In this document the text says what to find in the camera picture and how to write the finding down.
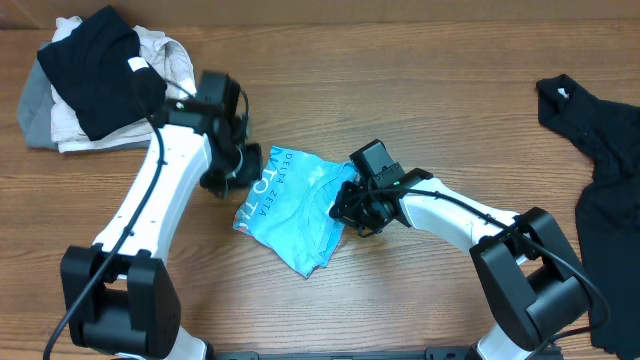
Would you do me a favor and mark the light blue t-shirt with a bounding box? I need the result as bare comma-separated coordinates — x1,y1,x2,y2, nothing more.
233,146,357,278

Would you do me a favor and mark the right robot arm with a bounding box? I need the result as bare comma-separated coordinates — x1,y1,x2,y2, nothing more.
330,140,595,359

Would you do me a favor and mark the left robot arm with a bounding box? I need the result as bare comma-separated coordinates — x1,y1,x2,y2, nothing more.
43,71,263,359

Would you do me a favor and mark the folded beige shirt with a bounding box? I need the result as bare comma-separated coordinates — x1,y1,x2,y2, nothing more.
51,25,196,153

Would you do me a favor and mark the folded black shirt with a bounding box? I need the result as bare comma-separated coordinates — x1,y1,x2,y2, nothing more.
37,6,166,141

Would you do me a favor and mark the folded grey garment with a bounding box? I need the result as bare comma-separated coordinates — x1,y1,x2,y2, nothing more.
17,60,58,150

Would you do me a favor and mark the black shirt on right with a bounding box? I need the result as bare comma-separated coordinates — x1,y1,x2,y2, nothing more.
536,74,639,359

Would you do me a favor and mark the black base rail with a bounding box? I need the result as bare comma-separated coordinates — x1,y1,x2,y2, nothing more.
214,346,480,360

